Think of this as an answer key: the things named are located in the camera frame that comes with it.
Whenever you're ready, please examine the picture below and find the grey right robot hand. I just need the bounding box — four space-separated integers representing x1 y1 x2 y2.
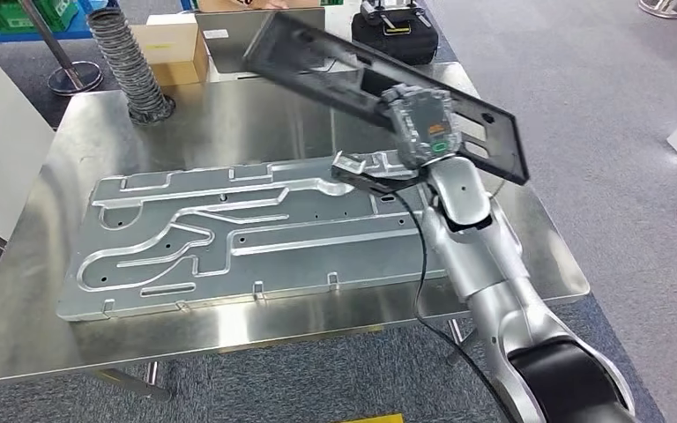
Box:
380 83 464 172

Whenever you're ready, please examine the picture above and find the black plastic frame part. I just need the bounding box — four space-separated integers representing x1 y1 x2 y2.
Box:
242 10 532 187

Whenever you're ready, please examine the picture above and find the stainless steel workbench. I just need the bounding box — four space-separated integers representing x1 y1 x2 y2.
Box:
0 58 591 405

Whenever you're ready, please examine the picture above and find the black carrying case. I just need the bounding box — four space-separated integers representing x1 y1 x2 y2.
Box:
350 10 440 66

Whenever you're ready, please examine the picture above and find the grey black controller device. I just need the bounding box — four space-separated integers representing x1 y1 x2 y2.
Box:
359 0 435 37

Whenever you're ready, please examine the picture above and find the grooved aluminium plate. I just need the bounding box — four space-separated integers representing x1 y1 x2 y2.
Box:
56 152 450 323

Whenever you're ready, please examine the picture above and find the flat grey metal panel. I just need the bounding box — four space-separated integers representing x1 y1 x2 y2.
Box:
194 6 328 75

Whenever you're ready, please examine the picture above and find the cardboard box yellow label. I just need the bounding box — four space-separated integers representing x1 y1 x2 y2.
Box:
130 22 212 89

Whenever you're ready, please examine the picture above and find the chrome round stand base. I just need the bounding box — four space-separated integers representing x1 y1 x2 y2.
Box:
637 0 677 20

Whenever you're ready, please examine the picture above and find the small white box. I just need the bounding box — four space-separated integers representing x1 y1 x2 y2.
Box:
145 12 199 27

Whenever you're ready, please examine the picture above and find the yellow floor tape square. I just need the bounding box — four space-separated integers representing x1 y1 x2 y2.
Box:
335 412 405 423

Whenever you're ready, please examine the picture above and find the chrome stanchion round base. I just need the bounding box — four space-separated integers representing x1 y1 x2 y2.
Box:
18 0 105 98

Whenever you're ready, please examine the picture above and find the blue pallet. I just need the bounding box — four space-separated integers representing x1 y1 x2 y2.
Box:
0 22 94 45

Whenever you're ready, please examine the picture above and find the green plastic crate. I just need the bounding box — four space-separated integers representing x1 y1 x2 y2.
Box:
0 0 81 34

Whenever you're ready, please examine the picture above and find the white panel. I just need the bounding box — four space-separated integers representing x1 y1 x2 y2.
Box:
0 27 57 243

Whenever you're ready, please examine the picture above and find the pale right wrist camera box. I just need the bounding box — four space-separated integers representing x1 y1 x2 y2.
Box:
331 150 368 176

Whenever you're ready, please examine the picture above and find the thick black cable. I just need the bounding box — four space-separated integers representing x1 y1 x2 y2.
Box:
391 189 517 423

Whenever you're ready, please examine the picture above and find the ribbed grey flexible hose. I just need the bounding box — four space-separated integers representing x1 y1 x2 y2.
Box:
86 6 177 127

